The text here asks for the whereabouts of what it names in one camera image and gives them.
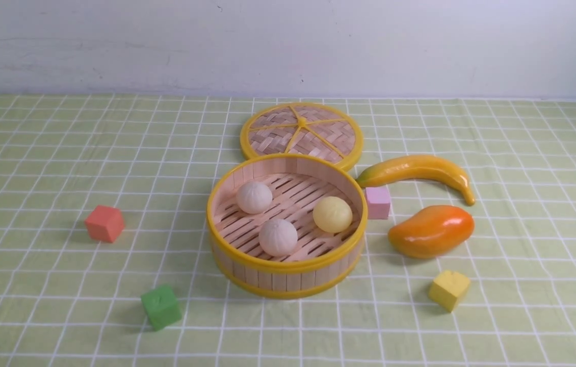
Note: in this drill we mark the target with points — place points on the yellow foam cube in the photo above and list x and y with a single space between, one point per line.
448 289

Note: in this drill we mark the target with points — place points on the orange toy mango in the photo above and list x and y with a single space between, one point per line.
432 232

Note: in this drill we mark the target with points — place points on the yellow bun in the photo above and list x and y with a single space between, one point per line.
332 214

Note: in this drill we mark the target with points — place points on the white bun front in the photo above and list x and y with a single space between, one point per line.
278 237

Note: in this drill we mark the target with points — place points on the pink foam cube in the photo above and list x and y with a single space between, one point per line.
379 202

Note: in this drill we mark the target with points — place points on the green foam cube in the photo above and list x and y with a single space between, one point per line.
161 306

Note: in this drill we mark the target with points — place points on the white bun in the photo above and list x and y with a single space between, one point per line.
254 197
278 237

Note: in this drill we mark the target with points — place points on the woven bamboo steamer lid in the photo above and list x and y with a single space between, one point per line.
303 128

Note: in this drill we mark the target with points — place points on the yellow toy banana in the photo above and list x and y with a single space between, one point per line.
428 167

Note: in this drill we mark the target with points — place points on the bamboo steamer tray yellow rim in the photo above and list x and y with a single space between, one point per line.
297 182

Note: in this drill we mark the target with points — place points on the green checkered tablecloth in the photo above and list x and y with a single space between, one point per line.
69 300

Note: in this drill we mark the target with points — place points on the red foam cube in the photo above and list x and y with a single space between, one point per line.
105 224

